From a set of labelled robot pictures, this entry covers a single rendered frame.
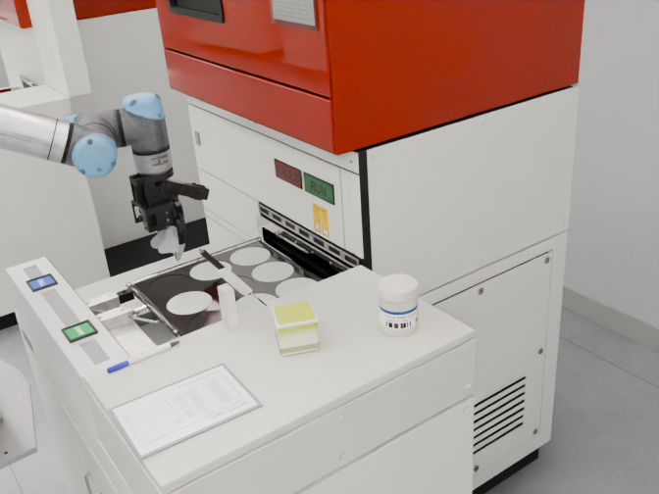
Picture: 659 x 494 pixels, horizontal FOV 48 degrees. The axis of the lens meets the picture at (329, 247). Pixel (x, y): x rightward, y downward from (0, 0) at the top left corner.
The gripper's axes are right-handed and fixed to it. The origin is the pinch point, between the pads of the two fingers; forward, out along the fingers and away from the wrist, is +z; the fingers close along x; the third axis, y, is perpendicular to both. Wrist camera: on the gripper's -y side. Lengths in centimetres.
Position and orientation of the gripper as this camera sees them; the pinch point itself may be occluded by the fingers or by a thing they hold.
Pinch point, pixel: (179, 254)
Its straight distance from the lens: 164.3
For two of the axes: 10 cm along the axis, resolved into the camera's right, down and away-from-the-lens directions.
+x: 6.1, 3.1, -7.3
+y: -7.9, 3.2, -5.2
